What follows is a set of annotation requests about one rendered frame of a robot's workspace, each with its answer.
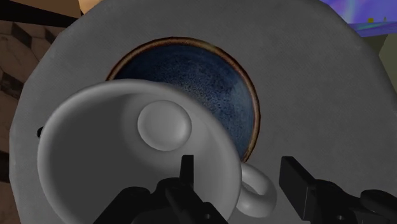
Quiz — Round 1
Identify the white cup with handle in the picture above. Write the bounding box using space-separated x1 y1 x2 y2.
37 78 278 224

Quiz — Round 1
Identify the grey round table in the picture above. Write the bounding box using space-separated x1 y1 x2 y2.
8 0 397 224

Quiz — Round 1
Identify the dark blue bowl brown rim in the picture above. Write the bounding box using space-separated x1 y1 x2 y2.
105 36 261 164

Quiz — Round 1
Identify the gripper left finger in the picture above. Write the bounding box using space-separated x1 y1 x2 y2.
93 154 229 224

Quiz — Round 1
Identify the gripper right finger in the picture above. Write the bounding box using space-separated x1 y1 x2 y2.
278 156 397 224

